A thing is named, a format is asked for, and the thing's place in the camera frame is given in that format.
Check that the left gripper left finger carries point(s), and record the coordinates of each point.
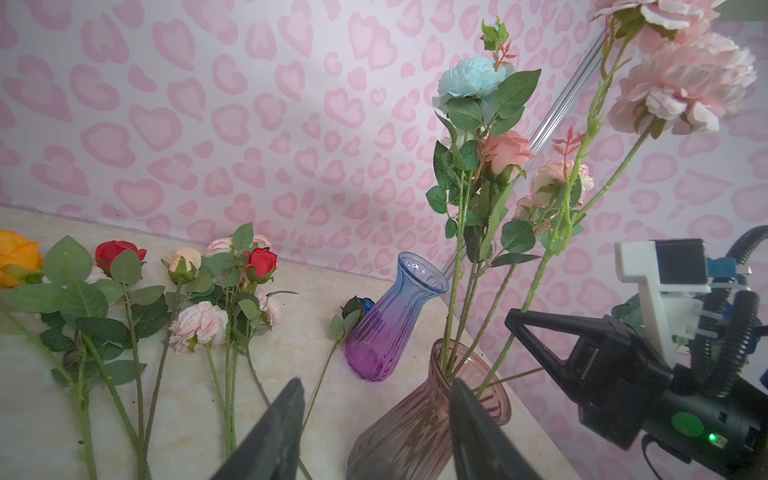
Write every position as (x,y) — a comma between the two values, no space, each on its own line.
(271,450)

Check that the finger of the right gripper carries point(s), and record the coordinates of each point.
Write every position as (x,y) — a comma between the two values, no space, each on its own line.
(558,327)

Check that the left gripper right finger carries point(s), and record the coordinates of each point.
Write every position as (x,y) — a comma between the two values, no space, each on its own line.
(480,448)

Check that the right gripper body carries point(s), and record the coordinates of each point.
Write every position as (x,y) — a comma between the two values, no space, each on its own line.
(623,393)

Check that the maroon grey glass vase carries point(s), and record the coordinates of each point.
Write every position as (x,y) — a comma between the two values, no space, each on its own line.
(413,440)

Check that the blue purple glass vase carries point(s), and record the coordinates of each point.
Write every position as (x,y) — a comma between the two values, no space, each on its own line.
(377,342)

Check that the single pink rose stem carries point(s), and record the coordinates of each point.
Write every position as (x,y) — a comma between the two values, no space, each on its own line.
(507,150)

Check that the single red rose stem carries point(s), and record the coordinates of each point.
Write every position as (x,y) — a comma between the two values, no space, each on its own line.
(123,264)

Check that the light blue rose stem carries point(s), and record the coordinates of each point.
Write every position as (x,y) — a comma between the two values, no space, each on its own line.
(483,92)

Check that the large pink peony stem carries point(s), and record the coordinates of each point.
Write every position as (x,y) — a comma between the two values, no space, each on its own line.
(662,69)

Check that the orange rose stem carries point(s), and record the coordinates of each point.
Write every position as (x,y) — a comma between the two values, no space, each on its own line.
(73,313)

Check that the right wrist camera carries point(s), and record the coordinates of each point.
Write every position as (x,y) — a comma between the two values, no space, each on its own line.
(672,277)

